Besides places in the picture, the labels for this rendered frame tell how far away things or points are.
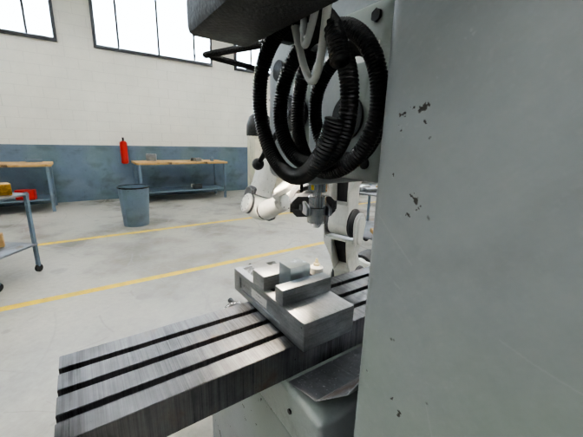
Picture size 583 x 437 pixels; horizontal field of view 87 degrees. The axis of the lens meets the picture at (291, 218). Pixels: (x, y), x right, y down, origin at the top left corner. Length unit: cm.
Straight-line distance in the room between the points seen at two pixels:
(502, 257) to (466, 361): 10
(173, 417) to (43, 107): 770
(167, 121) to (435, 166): 812
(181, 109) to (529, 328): 831
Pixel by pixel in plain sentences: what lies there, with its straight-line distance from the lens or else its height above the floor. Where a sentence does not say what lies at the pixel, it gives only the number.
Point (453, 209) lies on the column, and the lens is 30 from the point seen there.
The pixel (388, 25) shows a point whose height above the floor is 156.
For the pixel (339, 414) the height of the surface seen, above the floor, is 88.
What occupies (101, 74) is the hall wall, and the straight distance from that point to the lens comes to 822.
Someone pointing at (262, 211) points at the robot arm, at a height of 115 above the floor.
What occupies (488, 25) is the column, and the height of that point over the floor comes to 149.
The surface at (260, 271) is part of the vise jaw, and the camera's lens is 82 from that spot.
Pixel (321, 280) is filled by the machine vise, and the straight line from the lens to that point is 79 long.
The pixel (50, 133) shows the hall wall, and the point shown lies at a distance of 811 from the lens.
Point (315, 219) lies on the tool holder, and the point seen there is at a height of 121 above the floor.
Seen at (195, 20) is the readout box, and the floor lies 152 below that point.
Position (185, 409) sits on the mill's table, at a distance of 69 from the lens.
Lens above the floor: 140
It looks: 14 degrees down
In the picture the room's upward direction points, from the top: 2 degrees clockwise
